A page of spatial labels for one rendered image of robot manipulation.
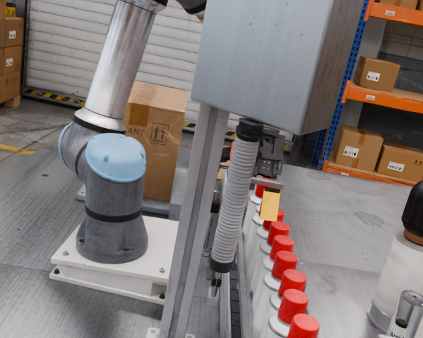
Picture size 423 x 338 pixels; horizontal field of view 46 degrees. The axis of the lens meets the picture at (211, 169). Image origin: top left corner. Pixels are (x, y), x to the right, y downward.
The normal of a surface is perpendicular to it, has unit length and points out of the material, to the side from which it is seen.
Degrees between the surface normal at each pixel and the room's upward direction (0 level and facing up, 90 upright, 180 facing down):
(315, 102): 90
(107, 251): 74
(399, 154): 89
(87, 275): 90
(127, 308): 0
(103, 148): 8
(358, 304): 0
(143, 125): 90
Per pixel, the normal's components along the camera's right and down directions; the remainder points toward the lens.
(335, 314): 0.18, -0.93
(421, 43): -0.12, 0.31
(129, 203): 0.62, 0.35
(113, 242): 0.27, 0.08
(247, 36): -0.58, 0.17
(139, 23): 0.44, 0.34
